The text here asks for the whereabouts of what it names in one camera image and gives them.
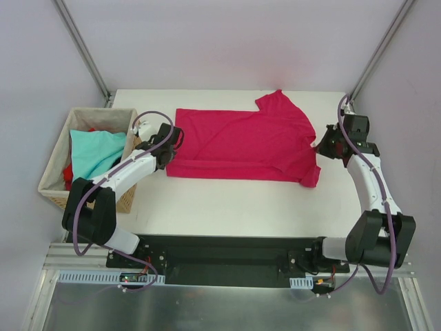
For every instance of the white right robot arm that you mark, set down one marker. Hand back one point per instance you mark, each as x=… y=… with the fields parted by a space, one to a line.
x=382 y=231

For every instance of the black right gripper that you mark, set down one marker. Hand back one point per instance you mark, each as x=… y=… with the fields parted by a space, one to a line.
x=326 y=142

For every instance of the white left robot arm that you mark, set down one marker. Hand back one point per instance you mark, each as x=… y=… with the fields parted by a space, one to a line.
x=90 y=212

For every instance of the teal t shirt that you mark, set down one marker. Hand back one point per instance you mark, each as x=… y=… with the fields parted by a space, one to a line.
x=109 y=145

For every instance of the red t shirt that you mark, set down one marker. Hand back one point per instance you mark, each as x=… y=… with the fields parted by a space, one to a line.
x=67 y=174

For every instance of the pink t shirt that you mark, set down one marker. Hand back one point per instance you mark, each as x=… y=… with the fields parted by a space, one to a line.
x=273 y=143

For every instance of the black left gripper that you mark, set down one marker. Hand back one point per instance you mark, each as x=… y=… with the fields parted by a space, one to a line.
x=175 y=138

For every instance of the black t shirt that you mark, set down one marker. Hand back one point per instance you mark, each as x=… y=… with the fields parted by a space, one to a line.
x=110 y=162

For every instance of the wicker basket with cloth liner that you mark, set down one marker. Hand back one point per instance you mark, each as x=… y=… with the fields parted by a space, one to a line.
x=114 y=120

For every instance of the white cable duct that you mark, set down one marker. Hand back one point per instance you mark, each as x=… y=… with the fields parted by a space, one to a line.
x=302 y=283
x=109 y=278

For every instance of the right white cable duct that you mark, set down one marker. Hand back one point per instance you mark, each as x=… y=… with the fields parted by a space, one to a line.
x=302 y=283

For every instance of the left white cable duct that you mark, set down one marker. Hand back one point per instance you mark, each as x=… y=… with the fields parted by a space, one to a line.
x=109 y=278

